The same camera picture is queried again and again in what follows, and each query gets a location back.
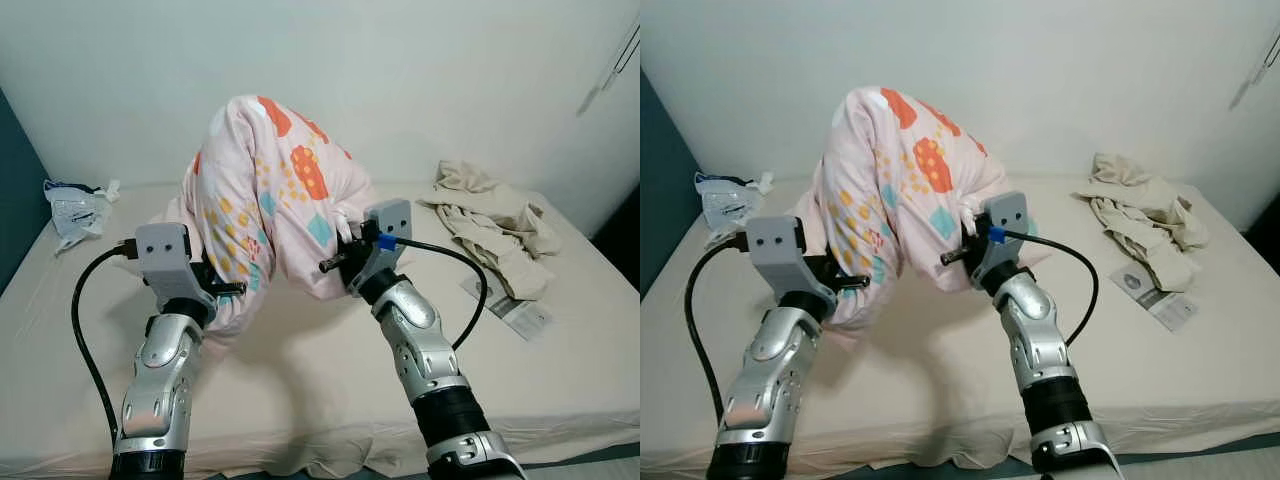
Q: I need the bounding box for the crumpled beige garment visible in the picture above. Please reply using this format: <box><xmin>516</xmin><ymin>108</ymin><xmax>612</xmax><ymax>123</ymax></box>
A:
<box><xmin>417</xmin><ymin>160</ymin><xmax>563</xmax><ymax>301</ymax></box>
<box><xmin>1072</xmin><ymin>152</ymin><xmax>1209</xmax><ymax>293</ymax></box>

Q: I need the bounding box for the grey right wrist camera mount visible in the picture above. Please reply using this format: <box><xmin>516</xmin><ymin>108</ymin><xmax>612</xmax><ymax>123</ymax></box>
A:
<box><xmin>350</xmin><ymin>198</ymin><xmax>413</xmax><ymax>296</ymax></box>
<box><xmin>970</xmin><ymin>192</ymin><xmax>1031</xmax><ymax>286</ymax></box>

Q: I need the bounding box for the clear plastic bag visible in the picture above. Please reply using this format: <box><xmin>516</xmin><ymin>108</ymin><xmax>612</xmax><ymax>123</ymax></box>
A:
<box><xmin>695</xmin><ymin>172</ymin><xmax>776</xmax><ymax>241</ymax></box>
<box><xmin>43</xmin><ymin>178</ymin><xmax>121</xmax><ymax>253</ymax></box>

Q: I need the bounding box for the pink patterned pillow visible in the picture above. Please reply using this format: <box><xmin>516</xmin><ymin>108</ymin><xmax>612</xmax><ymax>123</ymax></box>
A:
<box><xmin>165</xmin><ymin>95</ymin><xmax>379</xmax><ymax>336</ymax></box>
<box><xmin>810</xmin><ymin>87</ymin><xmax>1009</xmax><ymax>326</ymax></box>

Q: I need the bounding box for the long wardrobe door handle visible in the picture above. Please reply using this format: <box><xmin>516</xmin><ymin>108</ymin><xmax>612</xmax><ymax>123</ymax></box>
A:
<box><xmin>1228</xmin><ymin>30</ymin><xmax>1280</xmax><ymax>111</ymax></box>
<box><xmin>576</xmin><ymin>22</ymin><xmax>641</xmax><ymax>119</ymax></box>

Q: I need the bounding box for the white paper packet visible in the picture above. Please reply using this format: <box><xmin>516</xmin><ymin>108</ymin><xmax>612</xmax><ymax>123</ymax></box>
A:
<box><xmin>462</xmin><ymin>272</ymin><xmax>553</xmax><ymax>341</ymax></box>
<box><xmin>1110</xmin><ymin>265</ymin><xmax>1199</xmax><ymax>331</ymax></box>

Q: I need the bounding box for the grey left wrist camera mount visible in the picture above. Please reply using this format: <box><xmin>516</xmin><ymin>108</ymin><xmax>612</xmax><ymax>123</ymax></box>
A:
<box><xmin>133</xmin><ymin>222</ymin><xmax>219</xmax><ymax>311</ymax></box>
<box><xmin>745</xmin><ymin>215</ymin><xmax>839</xmax><ymax>301</ymax></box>

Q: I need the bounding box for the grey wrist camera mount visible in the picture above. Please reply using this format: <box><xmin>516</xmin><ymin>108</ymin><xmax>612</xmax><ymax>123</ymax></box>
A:
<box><xmin>350</xmin><ymin>198</ymin><xmax>413</xmax><ymax>296</ymax></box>
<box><xmin>970</xmin><ymin>192</ymin><xmax>1031</xmax><ymax>286</ymax></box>
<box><xmin>745</xmin><ymin>215</ymin><xmax>839</xmax><ymax>301</ymax></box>
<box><xmin>133</xmin><ymin>222</ymin><xmax>219</xmax><ymax>311</ymax></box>

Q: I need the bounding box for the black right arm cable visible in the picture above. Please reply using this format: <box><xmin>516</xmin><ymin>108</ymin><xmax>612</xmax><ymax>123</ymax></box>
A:
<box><xmin>393</xmin><ymin>236</ymin><xmax>490</xmax><ymax>351</ymax></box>
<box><xmin>1003</xmin><ymin>228</ymin><xmax>1101</xmax><ymax>349</ymax></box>

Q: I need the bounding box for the bed with beige sheet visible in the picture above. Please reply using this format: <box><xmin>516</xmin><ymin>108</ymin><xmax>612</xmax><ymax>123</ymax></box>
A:
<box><xmin>640</xmin><ymin>172</ymin><xmax>1280</xmax><ymax>479</ymax></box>
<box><xmin>0</xmin><ymin>180</ymin><xmax>641</xmax><ymax>479</ymax></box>

